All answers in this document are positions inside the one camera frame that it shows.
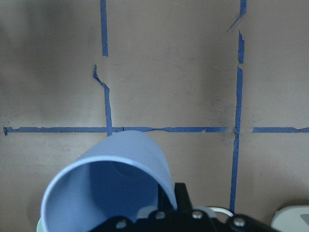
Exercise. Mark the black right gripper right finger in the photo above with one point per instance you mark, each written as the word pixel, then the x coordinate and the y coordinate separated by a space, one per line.
pixel 184 204

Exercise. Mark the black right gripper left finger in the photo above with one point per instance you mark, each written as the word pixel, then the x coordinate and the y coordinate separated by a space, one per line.
pixel 163 202

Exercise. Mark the blue cup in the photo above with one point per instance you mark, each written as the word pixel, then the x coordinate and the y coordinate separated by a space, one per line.
pixel 117 177

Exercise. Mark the cream toaster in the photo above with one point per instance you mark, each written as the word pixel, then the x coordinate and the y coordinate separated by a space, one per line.
pixel 291 219

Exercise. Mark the green bowl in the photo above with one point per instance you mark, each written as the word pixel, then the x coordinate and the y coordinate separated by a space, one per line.
pixel 40 227

